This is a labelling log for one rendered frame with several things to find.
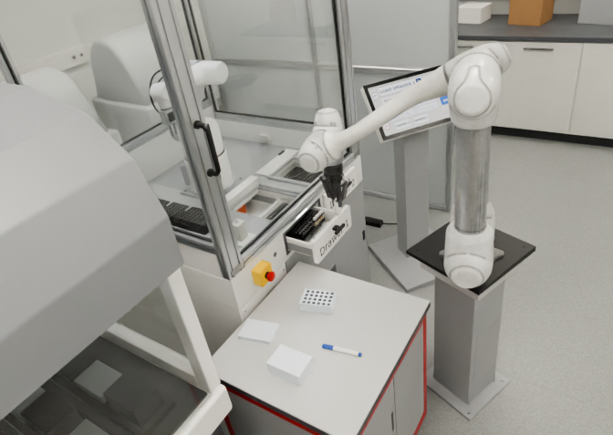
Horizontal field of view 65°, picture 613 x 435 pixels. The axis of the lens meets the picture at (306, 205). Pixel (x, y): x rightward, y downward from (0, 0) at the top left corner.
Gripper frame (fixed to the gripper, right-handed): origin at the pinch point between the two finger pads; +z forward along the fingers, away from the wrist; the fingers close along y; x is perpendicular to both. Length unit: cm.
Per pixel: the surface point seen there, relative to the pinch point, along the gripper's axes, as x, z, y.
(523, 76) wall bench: -280, 42, -15
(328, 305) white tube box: 32.6, 20.7, -12.1
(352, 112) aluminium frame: -48, -19, 16
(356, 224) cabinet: -41, 41, 16
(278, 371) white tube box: 66, 20, -13
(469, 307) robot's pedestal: -3, 38, -54
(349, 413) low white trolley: 67, 23, -39
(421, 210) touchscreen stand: -95, 62, 1
